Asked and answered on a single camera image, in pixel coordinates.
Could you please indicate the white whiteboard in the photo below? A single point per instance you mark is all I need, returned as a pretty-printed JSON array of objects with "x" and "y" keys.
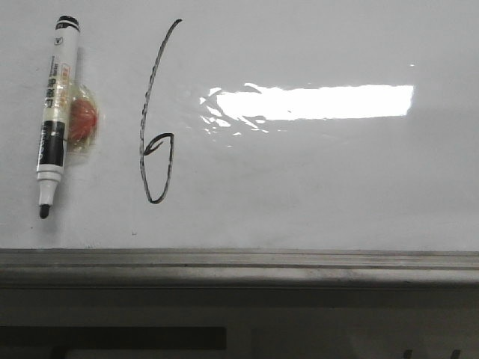
[{"x": 313, "y": 125}]

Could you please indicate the red magnet taped to marker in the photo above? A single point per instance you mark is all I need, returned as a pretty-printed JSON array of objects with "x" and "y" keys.
[{"x": 85, "y": 118}]

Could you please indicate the black white whiteboard marker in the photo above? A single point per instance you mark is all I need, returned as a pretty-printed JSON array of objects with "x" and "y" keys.
[{"x": 56, "y": 111}]

